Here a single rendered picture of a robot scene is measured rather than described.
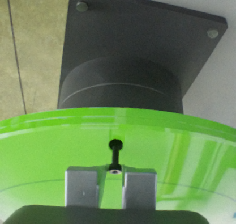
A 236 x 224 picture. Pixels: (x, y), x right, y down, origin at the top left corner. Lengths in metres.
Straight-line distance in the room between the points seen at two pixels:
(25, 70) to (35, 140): 1.67
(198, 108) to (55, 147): 0.27
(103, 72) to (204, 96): 0.15
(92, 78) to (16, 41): 1.39
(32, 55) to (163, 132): 1.59
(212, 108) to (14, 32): 1.34
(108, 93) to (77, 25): 0.07
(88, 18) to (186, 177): 0.17
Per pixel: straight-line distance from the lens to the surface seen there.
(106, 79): 0.31
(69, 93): 0.32
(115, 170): 0.17
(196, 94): 0.40
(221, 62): 0.36
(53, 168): 0.20
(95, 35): 0.31
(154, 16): 0.29
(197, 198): 0.23
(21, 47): 1.72
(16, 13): 1.56
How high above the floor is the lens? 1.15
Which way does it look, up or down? 35 degrees down
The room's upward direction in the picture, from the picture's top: 178 degrees counter-clockwise
